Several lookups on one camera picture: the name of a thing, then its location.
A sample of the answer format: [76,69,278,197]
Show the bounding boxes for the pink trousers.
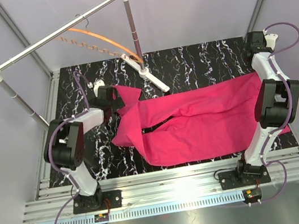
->
[102,58,293,176]

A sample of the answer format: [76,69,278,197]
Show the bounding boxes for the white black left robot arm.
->
[44,85,125,212]

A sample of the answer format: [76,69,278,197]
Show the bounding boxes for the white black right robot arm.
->
[236,29,299,186]

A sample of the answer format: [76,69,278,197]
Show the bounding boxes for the orange clothes hanger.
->
[55,16,143,64]

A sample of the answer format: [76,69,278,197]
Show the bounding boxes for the silver white clothes rack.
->
[0,0,170,129]

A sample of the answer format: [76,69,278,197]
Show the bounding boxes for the left controller board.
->
[94,212,109,222]

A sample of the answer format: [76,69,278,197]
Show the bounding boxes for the controller board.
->
[244,187,262,199]
[94,212,109,222]

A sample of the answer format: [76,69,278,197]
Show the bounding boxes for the right controller board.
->
[244,187,262,199]

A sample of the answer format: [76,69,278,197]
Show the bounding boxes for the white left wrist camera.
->
[87,79,105,97]

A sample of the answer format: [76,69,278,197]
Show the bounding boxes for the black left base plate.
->
[73,190,122,215]

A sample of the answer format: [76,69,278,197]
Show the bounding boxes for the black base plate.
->
[73,190,122,215]
[217,166,271,190]

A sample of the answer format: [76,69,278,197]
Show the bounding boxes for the aluminium frame rail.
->
[23,147,299,224]

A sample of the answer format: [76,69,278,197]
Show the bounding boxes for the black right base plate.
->
[217,166,271,190]

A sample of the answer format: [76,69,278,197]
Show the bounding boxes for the slotted white cable duct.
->
[39,191,244,224]

